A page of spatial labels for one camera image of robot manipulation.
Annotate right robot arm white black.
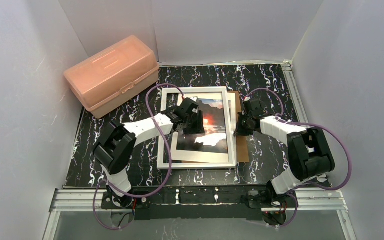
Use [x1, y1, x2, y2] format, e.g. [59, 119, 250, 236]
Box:
[234, 98, 335, 198]

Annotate translucent orange plastic box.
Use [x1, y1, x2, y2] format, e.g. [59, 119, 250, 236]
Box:
[63, 35, 160, 119]

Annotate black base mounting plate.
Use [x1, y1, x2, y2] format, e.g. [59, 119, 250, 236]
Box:
[98, 185, 297, 224]

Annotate white picture frame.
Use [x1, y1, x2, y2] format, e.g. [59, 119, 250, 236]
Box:
[168, 87, 237, 170]

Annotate sunset photo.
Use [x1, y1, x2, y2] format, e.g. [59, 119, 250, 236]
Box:
[176, 98, 228, 154]

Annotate aluminium rail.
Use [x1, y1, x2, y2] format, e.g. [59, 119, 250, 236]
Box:
[280, 60, 332, 185]
[50, 185, 349, 212]

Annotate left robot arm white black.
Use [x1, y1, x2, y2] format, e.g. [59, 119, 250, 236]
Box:
[92, 97, 205, 198]

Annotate aluminium right side rail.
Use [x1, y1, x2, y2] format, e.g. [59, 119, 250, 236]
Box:
[280, 60, 332, 185]

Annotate aluminium front rail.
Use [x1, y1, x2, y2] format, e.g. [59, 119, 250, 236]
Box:
[50, 185, 349, 212]

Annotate brown frame backing board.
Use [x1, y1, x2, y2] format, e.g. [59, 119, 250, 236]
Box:
[227, 91, 250, 163]

